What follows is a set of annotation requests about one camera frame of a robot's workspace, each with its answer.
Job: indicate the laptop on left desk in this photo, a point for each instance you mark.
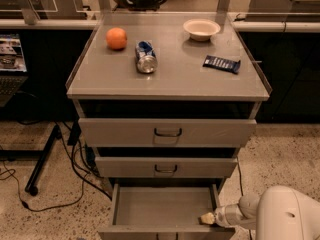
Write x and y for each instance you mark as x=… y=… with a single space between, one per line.
x=13 y=70

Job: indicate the dark blue snack bar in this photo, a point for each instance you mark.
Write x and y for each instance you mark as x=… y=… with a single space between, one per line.
x=222 y=64

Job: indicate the orange fruit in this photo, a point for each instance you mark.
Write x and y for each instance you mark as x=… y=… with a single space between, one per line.
x=116 y=38

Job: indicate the black table leg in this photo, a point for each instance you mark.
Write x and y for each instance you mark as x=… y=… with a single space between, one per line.
x=39 y=156

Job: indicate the grey drawer cabinet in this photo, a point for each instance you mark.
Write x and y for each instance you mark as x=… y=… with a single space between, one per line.
x=107 y=84

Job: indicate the grey drawer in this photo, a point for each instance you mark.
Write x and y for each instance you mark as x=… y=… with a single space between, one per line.
x=103 y=132
x=162 y=213
x=143 y=167

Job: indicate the grey middle drawer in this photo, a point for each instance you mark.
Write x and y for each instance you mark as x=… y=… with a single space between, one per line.
x=143 y=167

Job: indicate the white paper bowl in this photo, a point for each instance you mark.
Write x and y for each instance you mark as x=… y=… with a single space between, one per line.
x=201 y=29

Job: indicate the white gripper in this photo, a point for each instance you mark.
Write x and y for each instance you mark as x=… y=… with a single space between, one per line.
x=220 y=214

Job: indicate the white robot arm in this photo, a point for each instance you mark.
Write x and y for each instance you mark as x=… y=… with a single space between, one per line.
x=280 y=213

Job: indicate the grey top drawer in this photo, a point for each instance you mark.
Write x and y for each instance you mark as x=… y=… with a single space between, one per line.
x=103 y=132

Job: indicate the grey bottom drawer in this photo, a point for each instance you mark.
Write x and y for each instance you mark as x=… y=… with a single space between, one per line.
x=162 y=213

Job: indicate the crushed blue soda can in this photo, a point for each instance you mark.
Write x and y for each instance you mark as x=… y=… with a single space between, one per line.
x=146 y=60

